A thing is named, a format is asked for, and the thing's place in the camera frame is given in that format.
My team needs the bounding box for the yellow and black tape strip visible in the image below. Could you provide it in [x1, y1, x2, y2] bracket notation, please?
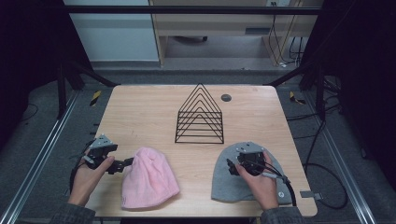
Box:
[289, 91, 308, 105]
[89, 90, 103, 107]

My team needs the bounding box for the black wire rack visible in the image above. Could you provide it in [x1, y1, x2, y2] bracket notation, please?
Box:
[174, 82, 225, 145]

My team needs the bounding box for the grey knit beanie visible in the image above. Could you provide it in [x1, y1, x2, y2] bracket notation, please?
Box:
[210, 141, 294, 206]

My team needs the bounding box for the right hand-held gripper cable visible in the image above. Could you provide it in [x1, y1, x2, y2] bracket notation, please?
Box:
[247, 159, 298, 207]

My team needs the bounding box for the grey metal bracket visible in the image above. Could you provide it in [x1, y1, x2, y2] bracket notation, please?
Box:
[299, 189, 324, 201]

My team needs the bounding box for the pink fleece beanie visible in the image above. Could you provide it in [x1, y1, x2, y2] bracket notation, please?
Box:
[120, 147, 181, 211]

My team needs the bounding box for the left hand-held gripper cable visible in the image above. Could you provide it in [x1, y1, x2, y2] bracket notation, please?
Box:
[68, 139, 95, 194]

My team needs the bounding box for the white cabinet panel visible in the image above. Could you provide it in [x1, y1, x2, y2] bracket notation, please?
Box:
[63, 0, 160, 63]

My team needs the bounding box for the black metal stand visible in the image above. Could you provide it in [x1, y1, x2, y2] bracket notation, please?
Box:
[55, 59, 120, 120]
[264, 60, 328, 120]

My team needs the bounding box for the black horizontal frame bar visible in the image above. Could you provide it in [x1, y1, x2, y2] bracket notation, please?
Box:
[62, 5, 323, 15]

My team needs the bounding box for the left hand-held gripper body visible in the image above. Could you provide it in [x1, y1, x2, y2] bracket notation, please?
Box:
[82, 133, 119, 171]

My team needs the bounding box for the yellow hanging cable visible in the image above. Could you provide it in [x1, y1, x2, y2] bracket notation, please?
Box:
[271, 13, 301, 67]

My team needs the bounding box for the person's right hand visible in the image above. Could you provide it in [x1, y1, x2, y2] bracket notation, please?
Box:
[234, 150, 280, 212]

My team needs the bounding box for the thin black floor cable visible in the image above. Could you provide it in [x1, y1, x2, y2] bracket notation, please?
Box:
[20, 103, 40, 123]

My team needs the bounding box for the long looped black floor cable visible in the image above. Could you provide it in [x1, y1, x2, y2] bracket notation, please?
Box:
[303, 118, 349, 210]

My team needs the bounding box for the aluminium floor rail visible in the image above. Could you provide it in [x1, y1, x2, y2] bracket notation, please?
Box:
[0, 90, 80, 224]
[303, 91, 378, 224]

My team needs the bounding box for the person's left hand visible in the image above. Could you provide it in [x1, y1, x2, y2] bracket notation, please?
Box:
[67, 154, 116, 207]

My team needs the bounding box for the hand-held gripper cable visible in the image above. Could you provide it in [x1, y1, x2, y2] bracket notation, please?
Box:
[247, 159, 298, 207]
[68, 139, 95, 194]

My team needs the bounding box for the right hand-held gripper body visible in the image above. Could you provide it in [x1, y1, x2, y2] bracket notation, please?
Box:
[234, 141, 266, 177]

